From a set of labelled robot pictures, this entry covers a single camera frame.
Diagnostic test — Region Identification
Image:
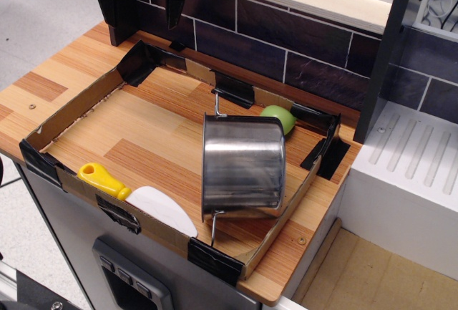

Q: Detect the white toy sink drainboard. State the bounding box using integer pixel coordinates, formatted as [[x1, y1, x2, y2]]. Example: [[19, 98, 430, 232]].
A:
[[338, 102, 457, 278]]

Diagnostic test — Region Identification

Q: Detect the metal pot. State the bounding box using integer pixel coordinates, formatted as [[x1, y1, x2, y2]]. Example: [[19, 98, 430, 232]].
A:
[[202, 93, 287, 246]]

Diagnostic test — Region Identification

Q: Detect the green toy pear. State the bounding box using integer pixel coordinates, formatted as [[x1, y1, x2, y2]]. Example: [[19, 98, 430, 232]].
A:
[[260, 105, 296, 135]]

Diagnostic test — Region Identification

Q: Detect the cardboard fence with black tape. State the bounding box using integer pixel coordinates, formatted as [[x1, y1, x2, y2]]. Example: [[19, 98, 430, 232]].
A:
[[19, 42, 357, 285]]

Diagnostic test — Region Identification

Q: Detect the yellow handled white spatula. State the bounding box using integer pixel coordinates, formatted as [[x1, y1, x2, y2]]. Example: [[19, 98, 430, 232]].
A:
[[77, 163, 198, 238]]

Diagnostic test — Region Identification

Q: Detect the dark grey vertical post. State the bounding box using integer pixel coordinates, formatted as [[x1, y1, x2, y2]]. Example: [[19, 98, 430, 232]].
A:
[[354, 0, 409, 143]]

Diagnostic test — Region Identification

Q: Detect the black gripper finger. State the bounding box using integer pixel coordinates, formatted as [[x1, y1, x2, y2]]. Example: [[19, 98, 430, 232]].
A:
[[166, 0, 185, 29], [98, 0, 135, 26]]

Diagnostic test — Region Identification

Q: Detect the grey toy oven panel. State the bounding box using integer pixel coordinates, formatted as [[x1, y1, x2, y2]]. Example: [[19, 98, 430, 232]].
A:
[[92, 238, 174, 309]]

